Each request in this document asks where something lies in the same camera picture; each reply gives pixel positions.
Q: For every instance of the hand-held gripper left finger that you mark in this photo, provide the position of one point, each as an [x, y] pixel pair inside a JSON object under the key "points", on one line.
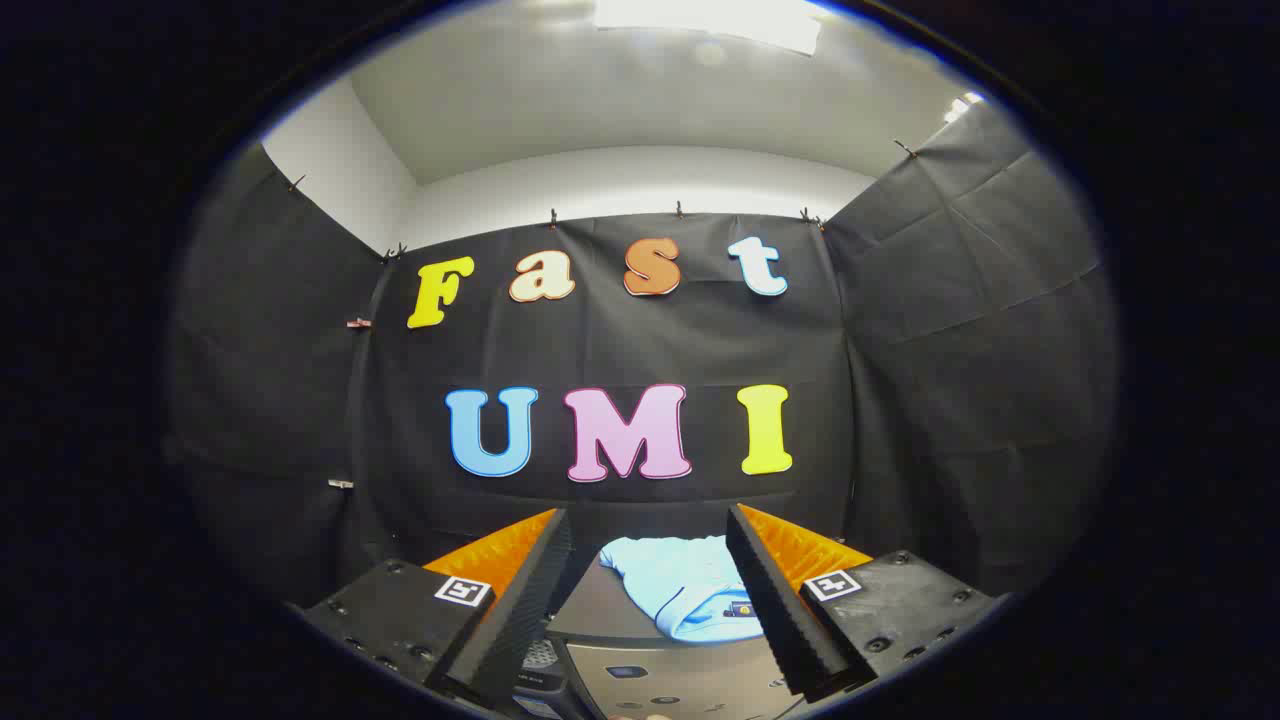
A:
{"points": [[520, 600]]}

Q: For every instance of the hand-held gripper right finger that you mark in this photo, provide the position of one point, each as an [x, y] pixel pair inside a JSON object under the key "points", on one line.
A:
{"points": [[770, 600]]}

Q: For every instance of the light blue shirt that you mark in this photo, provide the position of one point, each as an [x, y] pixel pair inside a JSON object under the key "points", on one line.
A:
{"points": [[680, 590]]}

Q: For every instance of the grey box appliance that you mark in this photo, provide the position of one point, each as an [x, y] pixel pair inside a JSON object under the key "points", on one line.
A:
{"points": [[600, 610]]}

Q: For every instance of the black backdrop cloth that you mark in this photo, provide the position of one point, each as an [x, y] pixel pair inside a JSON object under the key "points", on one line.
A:
{"points": [[620, 340]]}

